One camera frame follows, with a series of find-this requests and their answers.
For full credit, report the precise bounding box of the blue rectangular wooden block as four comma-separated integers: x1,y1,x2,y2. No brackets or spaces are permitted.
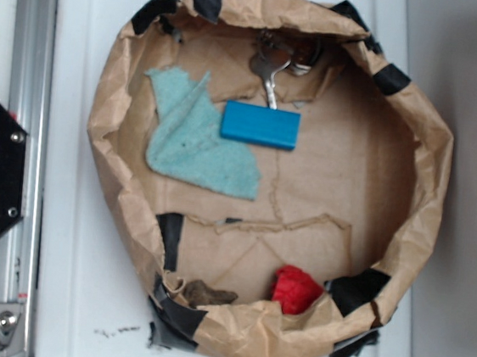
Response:
220,101,301,151

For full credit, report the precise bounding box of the light blue cloth scrap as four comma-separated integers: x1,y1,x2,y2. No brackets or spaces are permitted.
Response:
145,66,261,200

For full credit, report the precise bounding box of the brown paper bin with tape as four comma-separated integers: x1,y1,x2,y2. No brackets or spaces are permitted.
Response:
87,0,453,357

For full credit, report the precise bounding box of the brown rock-like lump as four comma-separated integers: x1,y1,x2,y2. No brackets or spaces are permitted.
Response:
183,279,238,309

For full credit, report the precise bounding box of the red crumpled object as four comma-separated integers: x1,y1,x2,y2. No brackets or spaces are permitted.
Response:
271,265,325,315

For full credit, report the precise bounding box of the white tray board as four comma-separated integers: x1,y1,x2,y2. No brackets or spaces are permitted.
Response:
34,0,408,357

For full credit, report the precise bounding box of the aluminium extrusion rail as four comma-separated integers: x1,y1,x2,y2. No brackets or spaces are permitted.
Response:
0,0,69,357

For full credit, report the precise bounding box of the metal corner bracket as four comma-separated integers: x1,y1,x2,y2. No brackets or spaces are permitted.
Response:
0,303,25,357

